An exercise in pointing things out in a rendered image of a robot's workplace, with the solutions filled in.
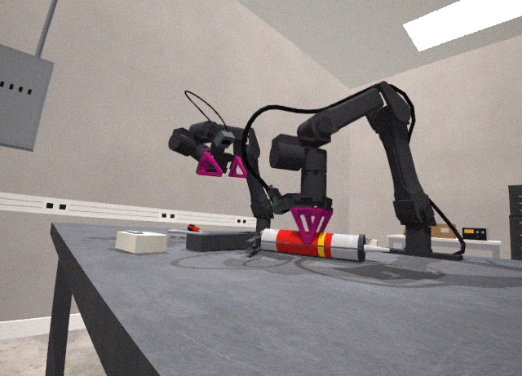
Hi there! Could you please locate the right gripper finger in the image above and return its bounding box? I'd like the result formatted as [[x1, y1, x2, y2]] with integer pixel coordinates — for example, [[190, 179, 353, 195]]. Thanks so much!
[[228, 156, 247, 178], [197, 152, 223, 177]]

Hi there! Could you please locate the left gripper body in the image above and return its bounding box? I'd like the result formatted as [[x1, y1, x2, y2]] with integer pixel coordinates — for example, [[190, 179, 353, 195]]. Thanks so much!
[[268, 171, 333, 210]]

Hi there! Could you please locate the beige rectangular box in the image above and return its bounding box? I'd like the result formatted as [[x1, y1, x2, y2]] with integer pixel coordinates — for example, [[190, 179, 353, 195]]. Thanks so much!
[[365, 238, 378, 246], [115, 231, 168, 253]]

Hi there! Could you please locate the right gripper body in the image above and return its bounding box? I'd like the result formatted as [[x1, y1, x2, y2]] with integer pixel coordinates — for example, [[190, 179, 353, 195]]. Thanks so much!
[[196, 132, 235, 174]]

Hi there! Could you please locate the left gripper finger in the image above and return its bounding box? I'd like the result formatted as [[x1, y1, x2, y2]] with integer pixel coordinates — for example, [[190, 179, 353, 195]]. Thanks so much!
[[304, 210, 333, 232], [290, 207, 325, 244]]

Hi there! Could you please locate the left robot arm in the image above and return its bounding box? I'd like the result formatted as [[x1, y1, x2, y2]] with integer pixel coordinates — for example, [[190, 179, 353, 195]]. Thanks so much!
[[269, 81, 463, 261]]

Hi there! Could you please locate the red screwdriver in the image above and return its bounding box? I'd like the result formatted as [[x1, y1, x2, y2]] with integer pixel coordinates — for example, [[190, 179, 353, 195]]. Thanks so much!
[[188, 224, 203, 232]]

